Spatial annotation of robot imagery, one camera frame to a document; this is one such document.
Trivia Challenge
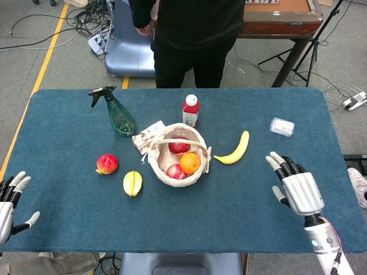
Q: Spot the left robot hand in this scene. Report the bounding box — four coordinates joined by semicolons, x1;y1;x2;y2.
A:
0;171;41;246

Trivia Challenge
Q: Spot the white power strip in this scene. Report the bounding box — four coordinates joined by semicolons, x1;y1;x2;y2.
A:
87;33;108;55
340;91;367;111

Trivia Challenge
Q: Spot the white cable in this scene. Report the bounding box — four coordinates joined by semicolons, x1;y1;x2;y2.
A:
323;84;362;112

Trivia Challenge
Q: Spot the orange fruit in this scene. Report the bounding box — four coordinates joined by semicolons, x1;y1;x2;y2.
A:
179;152;201;175

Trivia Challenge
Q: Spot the blue robot torso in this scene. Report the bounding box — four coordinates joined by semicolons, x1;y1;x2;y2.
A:
119;253;244;275

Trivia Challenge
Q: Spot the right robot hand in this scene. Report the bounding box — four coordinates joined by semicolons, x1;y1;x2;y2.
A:
265;151;326;216

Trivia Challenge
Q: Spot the red and yellow pomegranate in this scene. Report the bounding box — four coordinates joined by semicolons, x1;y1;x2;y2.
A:
95;154;119;175

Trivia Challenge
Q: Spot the red apple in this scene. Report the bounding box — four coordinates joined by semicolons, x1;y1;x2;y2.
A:
168;136;191;154

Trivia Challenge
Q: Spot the white sneaker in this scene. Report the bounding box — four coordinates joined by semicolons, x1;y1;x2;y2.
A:
347;167;367;209

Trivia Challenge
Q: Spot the black cable bundle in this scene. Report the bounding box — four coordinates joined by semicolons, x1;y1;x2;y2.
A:
73;0;116;40

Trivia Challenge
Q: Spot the patterned folded cloth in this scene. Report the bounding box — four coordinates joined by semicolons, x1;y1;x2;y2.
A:
132;120;166;155

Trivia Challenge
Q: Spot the brown mahjong table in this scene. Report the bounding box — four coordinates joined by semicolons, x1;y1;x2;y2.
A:
151;0;324;88

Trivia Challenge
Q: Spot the yellow starfruit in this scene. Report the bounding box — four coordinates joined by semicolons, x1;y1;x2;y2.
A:
123;170;143;197

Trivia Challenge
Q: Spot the wicker basket with cloth liner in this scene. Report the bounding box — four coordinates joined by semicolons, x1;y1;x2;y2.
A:
142;123;213;187

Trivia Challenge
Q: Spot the yellow banana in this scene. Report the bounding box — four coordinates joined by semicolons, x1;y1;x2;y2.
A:
213;130;250;165

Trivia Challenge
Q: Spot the black tripod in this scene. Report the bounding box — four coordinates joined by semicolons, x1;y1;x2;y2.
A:
257;0;345;88

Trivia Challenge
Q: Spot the blue table cloth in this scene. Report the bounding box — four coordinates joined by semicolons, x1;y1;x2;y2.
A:
0;88;367;254

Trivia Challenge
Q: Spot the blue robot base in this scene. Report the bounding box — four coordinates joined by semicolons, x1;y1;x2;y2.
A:
104;0;157;78

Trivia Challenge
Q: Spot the clear plastic box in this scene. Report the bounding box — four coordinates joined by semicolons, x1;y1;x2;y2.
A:
270;117;295;138

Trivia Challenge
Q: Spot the standing person in black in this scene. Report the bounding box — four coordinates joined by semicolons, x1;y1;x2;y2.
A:
128;0;246;89

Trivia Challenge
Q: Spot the pink apple in basket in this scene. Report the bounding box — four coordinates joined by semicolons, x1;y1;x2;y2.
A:
166;163;188;180

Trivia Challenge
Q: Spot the green spray bottle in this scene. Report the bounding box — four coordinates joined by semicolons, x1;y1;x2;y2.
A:
87;85;137;138

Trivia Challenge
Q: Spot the red juice bottle white cap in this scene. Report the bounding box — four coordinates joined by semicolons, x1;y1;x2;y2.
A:
182;94;201;128

